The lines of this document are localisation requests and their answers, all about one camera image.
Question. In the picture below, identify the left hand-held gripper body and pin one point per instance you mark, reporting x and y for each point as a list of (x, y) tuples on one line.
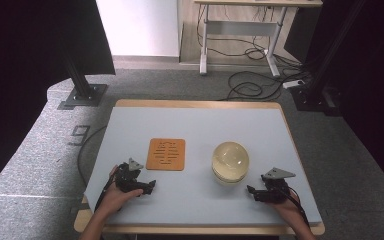
[(126, 178)]

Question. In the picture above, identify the white-framed wooden desk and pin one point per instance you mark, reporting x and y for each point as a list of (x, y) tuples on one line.
[(240, 28)]

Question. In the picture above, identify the person's left hand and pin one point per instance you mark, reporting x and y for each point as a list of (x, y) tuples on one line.
[(116, 200)]

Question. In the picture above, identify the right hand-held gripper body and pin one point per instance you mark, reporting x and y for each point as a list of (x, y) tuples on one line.
[(275, 190)]

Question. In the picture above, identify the person's right hand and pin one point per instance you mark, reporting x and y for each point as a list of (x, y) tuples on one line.
[(291, 211)]

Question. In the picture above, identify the wooden table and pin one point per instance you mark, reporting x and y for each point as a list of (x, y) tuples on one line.
[(196, 103)]

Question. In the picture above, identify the black metal stand with base plate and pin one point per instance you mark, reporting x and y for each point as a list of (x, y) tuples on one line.
[(85, 95)]

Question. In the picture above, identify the black curtain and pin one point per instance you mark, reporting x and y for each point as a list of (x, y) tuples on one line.
[(373, 83), (20, 66)]

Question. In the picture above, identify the orange square slotted coaster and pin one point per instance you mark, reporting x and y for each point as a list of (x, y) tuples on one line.
[(153, 160)]

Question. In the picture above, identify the white power strip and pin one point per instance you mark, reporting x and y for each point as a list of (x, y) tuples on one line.
[(292, 84)]

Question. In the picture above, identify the light grey table board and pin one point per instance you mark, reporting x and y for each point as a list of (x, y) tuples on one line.
[(196, 206)]

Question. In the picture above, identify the black metal stand with dark base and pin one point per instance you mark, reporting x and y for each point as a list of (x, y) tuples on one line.
[(313, 96)]

